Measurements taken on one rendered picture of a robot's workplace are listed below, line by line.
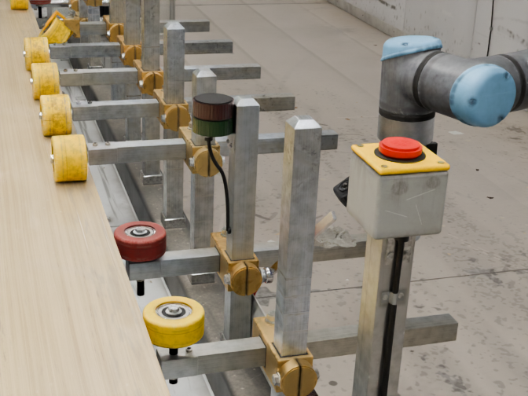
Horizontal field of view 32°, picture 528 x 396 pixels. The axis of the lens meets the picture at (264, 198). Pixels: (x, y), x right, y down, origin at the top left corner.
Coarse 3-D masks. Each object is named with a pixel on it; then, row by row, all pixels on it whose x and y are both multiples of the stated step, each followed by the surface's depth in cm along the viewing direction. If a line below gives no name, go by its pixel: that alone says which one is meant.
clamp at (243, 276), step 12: (216, 240) 148; (228, 264) 141; (240, 264) 141; (252, 264) 141; (228, 276) 141; (240, 276) 140; (252, 276) 140; (228, 288) 142; (240, 288) 141; (252, 288) 141
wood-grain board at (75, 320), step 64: (0, 0) 304; (0, 64) 230; (0, 128) 185; (0, 192) 154; (64, 192) 156; (0, 256) 133; (64, 256) 134; (0, 320) 116; (64, 320) 117; (128, 320) 118; (0, 384) 104; (64, 384) 104; (128, 384) 105
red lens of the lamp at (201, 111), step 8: (192, 104) 132; (200, 104) 130; (208, 104) 130; (224, 104) 130; (232, 104) 131; (192, 112) 132; (200, 112) 131; (208, 112) 130; (216, 112) 130; (224, 112) 131; (232, 112) 132
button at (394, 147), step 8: (384, 144) 84; (392, 144) 84; (400, 144) 85; (408, 144) 85; (416, 144) 85; (384, 152) 84; (392, 152) 83; (400, 152) 83; (408, 152) 83; (416, 152) 84
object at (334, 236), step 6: (330, 228) 151; (336, 228) 154; (342, 228) 154; (324, 234) 151; (330, 234) 151; (336, 234) 151; (342, 234) 151; (348, 234) 151; (318, 240) 150; (324, 240) 151; (330, 240) 149; (336, 240) 150; (342, 240) 150; (348, 240) 151; (354, 240) 151; (324, 246) 149; (330, 246) 149; (336, 246) 150; (342, 246) 150; (348, 246) 150; (354, 246) 150
